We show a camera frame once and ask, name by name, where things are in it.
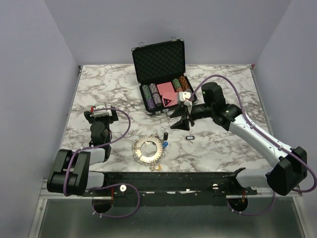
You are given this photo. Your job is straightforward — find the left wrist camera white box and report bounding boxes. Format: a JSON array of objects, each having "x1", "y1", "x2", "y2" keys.
[{"x1": 91, "y1": 102, "x2": 109, "y2": 118}]

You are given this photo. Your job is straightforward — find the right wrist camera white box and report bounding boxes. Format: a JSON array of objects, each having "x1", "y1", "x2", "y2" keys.
[{"x1": 177, "y1": 92, "x2": 193, "y2": 114}]

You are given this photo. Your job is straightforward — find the black key tag on holder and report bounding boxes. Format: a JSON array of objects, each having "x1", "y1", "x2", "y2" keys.
[{"x1": 163, "y1": 132, "x2": 168, "y2": 141}]

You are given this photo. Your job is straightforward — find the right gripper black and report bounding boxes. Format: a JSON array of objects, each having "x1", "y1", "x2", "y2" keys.
[{"x1": 170, "y1": 103, "x2": 214, "y2": 131}]

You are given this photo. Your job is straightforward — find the silver disc keyring holder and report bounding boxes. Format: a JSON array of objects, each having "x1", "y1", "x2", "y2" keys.
[{"x1": 132, "y1": 134, "x2": 163, "y2": 166}]

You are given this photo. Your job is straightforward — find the pink playing card deck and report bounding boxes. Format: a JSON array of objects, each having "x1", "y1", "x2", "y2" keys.
[{"x1": 157, "y1": 82, "x2": 178, "y2": 108}]

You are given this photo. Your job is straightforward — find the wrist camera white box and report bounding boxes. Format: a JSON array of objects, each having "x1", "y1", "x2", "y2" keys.
[
  {"x1": 91, "y1": 102, "x2": 109, "y2": 118},
  {"x1": 177, "y1": 92, "x2": 193, "y2": 114}
]

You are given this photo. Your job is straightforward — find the key with black tag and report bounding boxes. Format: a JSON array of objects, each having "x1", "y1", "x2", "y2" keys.
[{"x1": 185, "y1": 135, "x2": 195, "y2": 141}]

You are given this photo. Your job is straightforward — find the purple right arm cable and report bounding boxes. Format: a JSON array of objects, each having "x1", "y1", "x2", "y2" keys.
[{"x1": 189, "y1": 74, "x2": 317, "y2": 216}]

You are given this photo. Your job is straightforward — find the yellow key tag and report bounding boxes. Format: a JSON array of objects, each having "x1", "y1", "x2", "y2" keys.
[{"x1": 150, "y1": 164, "x2": 161, "y2": 172}]

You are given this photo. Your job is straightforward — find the black poker chip case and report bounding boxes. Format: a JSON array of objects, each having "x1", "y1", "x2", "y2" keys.
[{"x1": 131, "y1": 39, "x2": 194, "y2": 116}]

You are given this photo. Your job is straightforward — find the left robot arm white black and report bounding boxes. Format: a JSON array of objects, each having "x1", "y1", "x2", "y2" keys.
[{"x1": 47, "y1": 108, "x2": 118, "y2": 196}]

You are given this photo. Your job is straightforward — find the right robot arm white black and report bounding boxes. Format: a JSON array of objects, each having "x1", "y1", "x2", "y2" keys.
[{"x1": 171, "y1": 82, "x2": 307, "y2": 195}]

